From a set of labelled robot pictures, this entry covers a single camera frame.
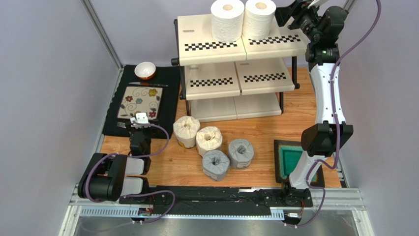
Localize white paper roll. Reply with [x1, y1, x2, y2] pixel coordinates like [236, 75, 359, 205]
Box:
[210, 0, 245, 43]
[242, 0, 276, 40]

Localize beige roll front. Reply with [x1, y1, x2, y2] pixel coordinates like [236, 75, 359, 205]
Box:
[196, 126, 223, 157]

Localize beige roll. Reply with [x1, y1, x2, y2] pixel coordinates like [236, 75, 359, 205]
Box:
[196, 126, 223, 157]
[173, 116, 201, 148]

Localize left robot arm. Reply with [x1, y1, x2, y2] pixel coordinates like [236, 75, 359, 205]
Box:
[77, 119, 159, 202]

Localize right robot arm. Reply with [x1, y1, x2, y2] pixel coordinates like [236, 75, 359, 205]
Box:
[275, 0, 354, 193]

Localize cream checkered three-tier shelf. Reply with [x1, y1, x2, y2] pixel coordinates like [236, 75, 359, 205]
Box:
[172, 14, 309, 122]

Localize black cloth placemat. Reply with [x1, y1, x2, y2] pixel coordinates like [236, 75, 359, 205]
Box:
[102, 65, 180, 137]

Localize beige wrapped roll back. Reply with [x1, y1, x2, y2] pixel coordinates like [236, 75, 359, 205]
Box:
[173, 116, 201, 148]

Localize floral square plate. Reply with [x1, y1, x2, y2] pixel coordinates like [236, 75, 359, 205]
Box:
[117, 86, 163, 120]

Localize white and orange bowl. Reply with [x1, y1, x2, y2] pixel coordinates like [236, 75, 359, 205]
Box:
[134, 61, 156, 80]

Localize grey wrapped roll left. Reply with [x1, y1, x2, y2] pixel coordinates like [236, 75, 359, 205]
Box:
[202, 150, 230, 181]

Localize grey wrapped roll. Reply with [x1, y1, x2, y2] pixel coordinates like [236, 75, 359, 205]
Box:
[228, 139, 255, 169]
[202, 150, 230, 181]

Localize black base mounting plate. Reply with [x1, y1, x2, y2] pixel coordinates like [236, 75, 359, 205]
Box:
[119, 186, 313, 216]

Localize grey wrapped roll right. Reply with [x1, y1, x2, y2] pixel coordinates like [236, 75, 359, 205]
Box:
[228, 139, 255, 169]

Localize green square dish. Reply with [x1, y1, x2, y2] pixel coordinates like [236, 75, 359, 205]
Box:
[274, 140, 327, 189]

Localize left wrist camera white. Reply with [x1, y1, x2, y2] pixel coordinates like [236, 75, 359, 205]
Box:
[130, 113, 150, 127]

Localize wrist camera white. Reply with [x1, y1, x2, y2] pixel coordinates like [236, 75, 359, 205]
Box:
[130, 113, 150, 127]
[308, 0, 328, 7]

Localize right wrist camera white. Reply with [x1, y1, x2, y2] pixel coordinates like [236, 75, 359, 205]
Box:
[308, 0, 328, 7]

